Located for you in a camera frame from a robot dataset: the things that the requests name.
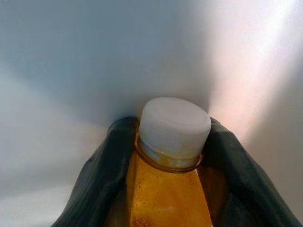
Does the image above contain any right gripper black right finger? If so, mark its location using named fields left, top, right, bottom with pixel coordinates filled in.
left=198, top=116, right=298, bottom=227

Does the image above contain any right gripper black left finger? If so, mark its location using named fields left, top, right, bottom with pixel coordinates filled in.
left=51, top=115, right=141, bottom=227

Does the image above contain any orange juice bottle white cap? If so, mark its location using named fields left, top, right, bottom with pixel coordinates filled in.
left=106, top=96, right=232, bottom=227

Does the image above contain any silver refrigerator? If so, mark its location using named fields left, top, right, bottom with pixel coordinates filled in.
left=0, top=0, right=303, bottom=227

